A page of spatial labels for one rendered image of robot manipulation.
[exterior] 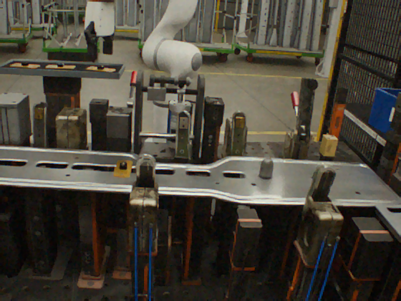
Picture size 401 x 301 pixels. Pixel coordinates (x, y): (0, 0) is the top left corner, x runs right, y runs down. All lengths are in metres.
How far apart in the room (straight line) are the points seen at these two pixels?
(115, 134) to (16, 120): 0.26
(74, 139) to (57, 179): 0.19
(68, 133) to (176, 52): 0.51
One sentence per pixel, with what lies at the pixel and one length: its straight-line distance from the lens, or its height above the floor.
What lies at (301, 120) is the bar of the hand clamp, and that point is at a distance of 1.08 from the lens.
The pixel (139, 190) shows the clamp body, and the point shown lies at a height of 1.04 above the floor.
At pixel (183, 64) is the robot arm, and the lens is 1.34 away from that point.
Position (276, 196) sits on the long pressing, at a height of 1.00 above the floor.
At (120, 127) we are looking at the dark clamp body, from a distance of 1.05.
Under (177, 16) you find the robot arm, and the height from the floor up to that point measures 1.31.
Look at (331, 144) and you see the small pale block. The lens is 1.10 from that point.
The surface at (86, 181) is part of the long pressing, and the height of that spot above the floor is 1.00.
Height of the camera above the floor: 1.42
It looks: 23 degrees down
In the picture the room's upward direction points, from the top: 5 degrees clockwise
